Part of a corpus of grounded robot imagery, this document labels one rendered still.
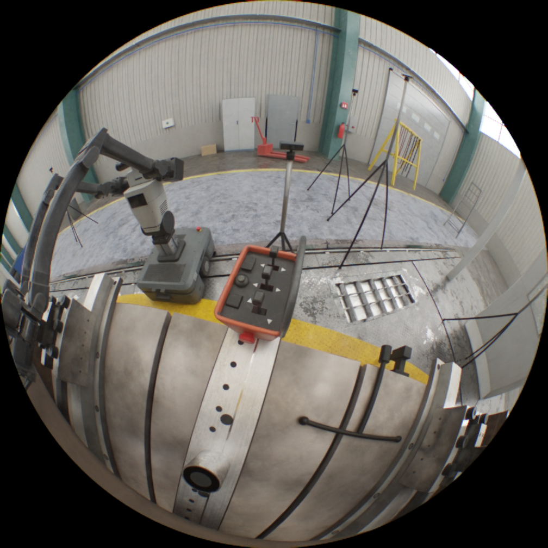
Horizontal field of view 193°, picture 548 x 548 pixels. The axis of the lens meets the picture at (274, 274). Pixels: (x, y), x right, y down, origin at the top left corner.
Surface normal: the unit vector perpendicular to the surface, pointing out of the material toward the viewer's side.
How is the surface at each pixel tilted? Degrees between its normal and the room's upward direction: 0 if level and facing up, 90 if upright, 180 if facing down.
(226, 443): 0
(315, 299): 0
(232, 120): 90
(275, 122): 90
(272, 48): 90
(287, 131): 90
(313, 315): 0
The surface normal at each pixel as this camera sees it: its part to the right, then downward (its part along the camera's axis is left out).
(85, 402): 0.95, -0.27
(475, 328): -0.55, -0.42
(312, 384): 0.05, -0.59
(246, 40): 0.15, 0.80
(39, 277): 1.00, 0.02
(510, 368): -0.99, 0.08
